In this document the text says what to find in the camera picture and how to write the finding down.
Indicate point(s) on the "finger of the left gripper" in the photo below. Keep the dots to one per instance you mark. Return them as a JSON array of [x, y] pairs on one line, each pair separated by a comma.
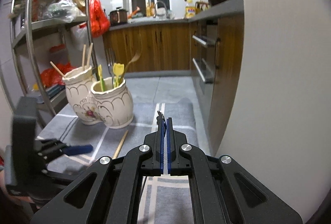
[[77, 149]]

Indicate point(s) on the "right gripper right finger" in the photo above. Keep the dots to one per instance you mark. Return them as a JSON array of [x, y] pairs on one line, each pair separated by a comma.
[[221, 190]]

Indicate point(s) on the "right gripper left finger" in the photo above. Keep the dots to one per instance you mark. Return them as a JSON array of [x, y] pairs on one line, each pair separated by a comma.
[[109, 190]]

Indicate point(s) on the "yellow green plastic chopstick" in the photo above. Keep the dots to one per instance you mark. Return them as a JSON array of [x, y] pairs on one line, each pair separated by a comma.
[[101, 80], [118, 70]]

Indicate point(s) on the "gold fork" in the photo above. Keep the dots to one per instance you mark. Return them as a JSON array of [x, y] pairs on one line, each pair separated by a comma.
[[135, 58]]

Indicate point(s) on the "silver fork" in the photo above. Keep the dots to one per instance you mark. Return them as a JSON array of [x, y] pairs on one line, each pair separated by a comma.
[[111, 60]]

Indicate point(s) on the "wooden kitchen cabinets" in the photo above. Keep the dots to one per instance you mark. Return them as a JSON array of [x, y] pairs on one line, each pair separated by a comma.
[[167, 48]]

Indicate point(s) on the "grey plaid table cloth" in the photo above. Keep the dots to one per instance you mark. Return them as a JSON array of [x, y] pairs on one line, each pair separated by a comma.
[[165, 199]]

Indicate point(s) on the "red plastic bag low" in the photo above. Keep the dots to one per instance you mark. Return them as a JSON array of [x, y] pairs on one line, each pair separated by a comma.
[[51, 77]]

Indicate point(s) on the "white ceramic double utensil holder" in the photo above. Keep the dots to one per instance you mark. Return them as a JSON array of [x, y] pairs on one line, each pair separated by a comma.
[[113, 107]]

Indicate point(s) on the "white round table edge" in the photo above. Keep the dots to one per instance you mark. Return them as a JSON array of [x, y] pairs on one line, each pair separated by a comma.
[[279, 127]]

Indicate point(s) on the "red plastic bag hanging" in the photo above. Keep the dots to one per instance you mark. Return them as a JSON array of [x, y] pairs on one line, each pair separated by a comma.
[[99, 22]]

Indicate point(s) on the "metal shelf rack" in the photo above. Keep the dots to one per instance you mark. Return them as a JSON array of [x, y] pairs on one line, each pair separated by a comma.
[[34, 30]]

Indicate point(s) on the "clear plastic bag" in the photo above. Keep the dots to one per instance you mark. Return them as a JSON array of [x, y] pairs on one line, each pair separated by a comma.
[[65, 10]]

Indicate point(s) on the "built-in steel oven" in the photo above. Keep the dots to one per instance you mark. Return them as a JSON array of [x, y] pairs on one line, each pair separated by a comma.
[[203, 45]]

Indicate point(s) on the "steel faucet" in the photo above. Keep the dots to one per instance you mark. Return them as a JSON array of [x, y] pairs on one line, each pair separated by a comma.
[[160, 10]]

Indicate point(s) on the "yellow oil bottle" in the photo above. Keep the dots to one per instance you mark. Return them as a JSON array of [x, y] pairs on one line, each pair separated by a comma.
[[189, 9]]

